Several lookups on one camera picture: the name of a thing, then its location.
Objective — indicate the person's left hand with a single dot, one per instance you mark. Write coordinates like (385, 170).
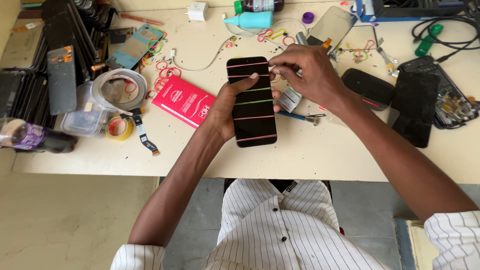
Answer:
(219, 112)

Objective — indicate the person's right hand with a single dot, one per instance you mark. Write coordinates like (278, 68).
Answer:
(315, 75)

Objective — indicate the person's right fingers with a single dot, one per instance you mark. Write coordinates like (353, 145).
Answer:
(285, 69)

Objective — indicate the black smartphone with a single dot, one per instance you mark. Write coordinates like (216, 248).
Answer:
(255, 127)

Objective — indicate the white glue tube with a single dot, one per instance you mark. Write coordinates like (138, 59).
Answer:
(289, 100)

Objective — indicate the green rubber band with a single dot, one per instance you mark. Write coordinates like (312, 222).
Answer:
(253, 102)
(258, 89)

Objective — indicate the grey metal cylinder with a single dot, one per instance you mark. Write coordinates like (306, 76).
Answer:
(301, 38)

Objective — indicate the pink rubber band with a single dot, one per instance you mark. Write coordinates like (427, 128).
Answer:
(257, 137)
(243, 65)
(240, 76)
(255, 117)

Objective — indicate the purple bottle cap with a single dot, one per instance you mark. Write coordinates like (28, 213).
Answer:
(308, 17)

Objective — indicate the teal squeeze bottle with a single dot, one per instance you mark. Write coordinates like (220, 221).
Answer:
(251, 20)

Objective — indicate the grey phone display panel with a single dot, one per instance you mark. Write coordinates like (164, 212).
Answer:
(332, 26)

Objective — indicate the dark bottle green cap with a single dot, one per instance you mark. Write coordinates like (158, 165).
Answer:
(262, 5)

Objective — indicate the clear tempered glass sheet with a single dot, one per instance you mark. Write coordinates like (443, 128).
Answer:
(358, 37)

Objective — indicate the black oval device red light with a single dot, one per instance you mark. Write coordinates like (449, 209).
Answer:
(367, 88)

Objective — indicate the metal tweezers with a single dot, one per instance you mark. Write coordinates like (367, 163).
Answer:
(386, 58)

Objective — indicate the white charger adapter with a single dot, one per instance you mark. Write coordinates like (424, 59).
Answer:
(197, 12)

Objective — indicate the red screen protector packet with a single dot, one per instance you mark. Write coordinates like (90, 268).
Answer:
(183, 99)

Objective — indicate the scattered coloured rubber bands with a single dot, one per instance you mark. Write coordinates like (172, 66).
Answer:
(165, 71)

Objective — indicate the black phone screen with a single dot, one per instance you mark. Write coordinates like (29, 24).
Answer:
(414, 108)

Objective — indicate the blue box with black tray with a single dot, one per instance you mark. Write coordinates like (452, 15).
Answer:
(408, 9)

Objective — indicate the orange pen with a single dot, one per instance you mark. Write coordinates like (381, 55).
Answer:
(140, 19)

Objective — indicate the white striped shirt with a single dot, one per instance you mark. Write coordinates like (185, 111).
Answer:
(262, 232)

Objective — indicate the small black phone part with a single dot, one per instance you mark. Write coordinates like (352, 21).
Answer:
(120, 35)

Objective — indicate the yellow tape roll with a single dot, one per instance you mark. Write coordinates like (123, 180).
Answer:
(127, 133)

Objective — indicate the opened phone with circuit board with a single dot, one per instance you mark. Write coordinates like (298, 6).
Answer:
(455, 101)

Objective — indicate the large clear tape roll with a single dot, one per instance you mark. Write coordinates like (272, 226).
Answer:
(99, 95)

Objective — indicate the clear plastic container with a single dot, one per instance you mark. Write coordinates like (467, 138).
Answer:
(80, 120)

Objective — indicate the stack of black phone screens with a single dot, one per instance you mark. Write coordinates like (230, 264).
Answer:
(71, 26)

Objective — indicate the grey phone screen panel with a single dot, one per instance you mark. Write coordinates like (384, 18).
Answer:
(62, 86)

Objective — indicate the dark bottle purple label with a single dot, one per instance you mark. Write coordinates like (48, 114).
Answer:
(33, 135)

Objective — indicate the orange white stick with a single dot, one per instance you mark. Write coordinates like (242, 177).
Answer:
(28, 26)

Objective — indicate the light blue phone frame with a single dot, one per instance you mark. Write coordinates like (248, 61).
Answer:
(129, 48)

